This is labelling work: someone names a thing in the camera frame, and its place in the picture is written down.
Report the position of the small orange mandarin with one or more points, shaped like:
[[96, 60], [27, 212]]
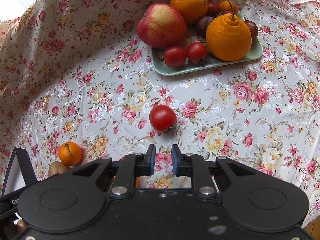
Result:
[[70, 153]]

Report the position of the black box with white interior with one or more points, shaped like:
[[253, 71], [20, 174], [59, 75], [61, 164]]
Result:
[[20, 172]]

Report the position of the brown kiwi fruit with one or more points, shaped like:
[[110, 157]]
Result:
[[57, 167]]

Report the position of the red cherry tomato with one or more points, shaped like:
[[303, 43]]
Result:
[[162, 118]]

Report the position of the purple plum on plate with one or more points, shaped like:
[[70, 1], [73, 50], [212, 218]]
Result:
[[202, 24]]

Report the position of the small mandarin on plate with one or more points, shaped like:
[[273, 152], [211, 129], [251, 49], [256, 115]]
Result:
[[228, 6]]

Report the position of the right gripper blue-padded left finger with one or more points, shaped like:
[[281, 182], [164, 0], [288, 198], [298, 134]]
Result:
[[131, 167]]

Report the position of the pale green rectangular plate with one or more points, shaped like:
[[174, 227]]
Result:
[[157, 59]]

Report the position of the red tomato behind orange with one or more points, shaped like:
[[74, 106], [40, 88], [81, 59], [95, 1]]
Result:
[[213, 9]]

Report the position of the large orange with stem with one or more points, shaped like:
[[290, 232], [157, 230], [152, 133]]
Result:
[[191, 10]]

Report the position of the red yellow apple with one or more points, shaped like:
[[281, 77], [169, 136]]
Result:
[[161, 26]]

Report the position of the floral tablecloth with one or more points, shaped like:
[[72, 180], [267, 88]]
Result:
[[75, 70]]

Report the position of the large bumpy orange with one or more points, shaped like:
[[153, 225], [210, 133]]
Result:
[[228, 37]]

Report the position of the cherry tomato on plate right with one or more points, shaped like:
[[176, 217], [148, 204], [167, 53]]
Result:
[[197, 53]]

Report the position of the cherry tomato on plate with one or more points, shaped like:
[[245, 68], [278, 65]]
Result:
[[197, 53], [174, 56]]

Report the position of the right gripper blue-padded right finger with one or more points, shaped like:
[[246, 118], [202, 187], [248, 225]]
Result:
[[193, 166]]

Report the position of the dark plum plate right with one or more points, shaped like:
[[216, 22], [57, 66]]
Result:
[[253, 28]]

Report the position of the cherry tomato on plate left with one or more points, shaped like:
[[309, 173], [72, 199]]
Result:
[[174, 56]]

